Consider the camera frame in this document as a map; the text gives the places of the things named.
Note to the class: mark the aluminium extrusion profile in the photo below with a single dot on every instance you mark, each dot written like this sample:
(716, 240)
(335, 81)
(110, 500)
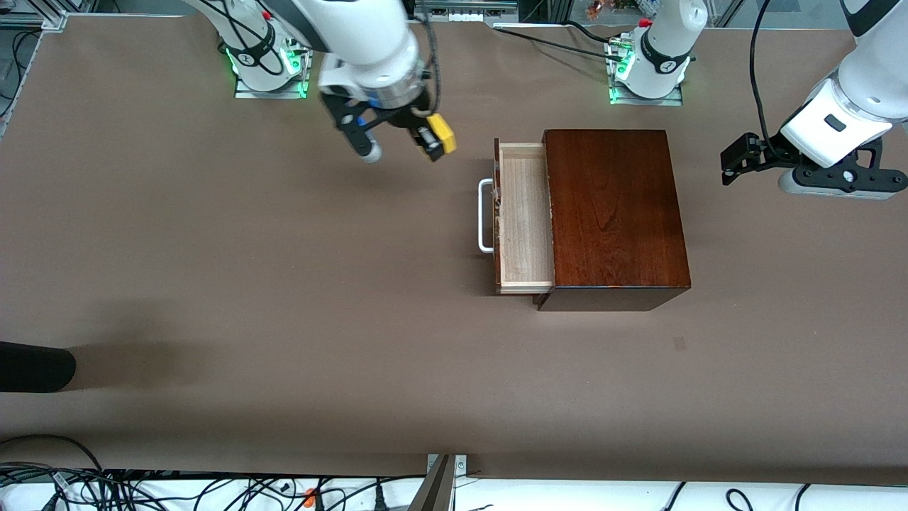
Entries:
(50, 21)

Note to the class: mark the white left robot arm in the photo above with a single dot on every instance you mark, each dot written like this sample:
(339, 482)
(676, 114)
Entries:
(872, 64)

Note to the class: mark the dark slanted post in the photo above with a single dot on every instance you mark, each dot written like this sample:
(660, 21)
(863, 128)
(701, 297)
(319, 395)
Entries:
(434, 490)

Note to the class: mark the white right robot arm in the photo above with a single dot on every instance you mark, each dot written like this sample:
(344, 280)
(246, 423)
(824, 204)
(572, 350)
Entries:
(355, 35)

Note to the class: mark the silver metal bracket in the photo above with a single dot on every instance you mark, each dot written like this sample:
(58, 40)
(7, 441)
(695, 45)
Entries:
(461, 465)

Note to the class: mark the grey power strip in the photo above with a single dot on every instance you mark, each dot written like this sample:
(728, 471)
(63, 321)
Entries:
(464, 14)

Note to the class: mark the black cylinder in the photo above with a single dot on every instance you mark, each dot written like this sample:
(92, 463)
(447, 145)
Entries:
(35, 367)

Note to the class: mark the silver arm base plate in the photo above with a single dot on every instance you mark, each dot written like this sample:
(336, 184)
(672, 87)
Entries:
(245, 93)
(624, 101)

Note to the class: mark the yellow block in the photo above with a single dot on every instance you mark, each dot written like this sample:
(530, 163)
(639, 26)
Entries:
(443, 131)

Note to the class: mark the small orange object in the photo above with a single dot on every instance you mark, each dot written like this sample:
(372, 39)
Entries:
(310, 497)

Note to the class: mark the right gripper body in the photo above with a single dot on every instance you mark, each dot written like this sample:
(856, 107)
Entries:
(401, 117)

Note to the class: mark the dark brown wooden cabinet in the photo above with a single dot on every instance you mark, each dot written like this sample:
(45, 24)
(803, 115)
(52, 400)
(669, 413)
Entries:
(617, 213)

